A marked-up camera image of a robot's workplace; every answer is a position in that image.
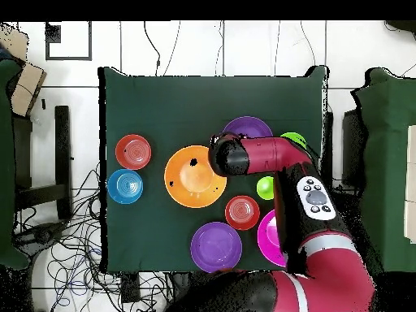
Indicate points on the large pink bowl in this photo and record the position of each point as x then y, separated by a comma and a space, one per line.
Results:
268, 237

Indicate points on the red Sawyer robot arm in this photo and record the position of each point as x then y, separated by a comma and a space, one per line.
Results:
276, 156

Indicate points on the small green bowl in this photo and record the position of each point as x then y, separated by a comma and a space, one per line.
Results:
297, 138

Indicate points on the grey floor stand base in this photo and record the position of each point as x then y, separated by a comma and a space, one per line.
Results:
42, 234

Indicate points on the cardboard box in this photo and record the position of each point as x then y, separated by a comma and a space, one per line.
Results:
14, 40
27, 87

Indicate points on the black case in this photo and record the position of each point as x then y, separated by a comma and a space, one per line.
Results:
351, 139

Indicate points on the large orange bowl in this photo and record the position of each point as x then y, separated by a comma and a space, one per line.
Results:
191, 182

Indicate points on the green cup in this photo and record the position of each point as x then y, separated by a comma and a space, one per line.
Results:
265, 188

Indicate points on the white box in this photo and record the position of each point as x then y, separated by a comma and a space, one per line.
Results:
411, 182

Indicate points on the black stand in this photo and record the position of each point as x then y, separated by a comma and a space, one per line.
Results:
62, 146

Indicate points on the small red bowl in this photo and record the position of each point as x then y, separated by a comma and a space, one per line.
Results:
133, 151
242, 213

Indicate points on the black floor frame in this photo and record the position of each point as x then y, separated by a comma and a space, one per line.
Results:
53, 34

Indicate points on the black power adapter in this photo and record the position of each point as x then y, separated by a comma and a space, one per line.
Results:
130, 289

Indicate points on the purple bowl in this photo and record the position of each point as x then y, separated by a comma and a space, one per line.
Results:
247, 126
216, 247

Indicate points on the small blue bowl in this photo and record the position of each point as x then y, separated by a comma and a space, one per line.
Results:
125, 186

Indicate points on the dark green tablecloth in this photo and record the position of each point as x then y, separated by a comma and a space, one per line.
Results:
383, 162
6, 162
182, 107

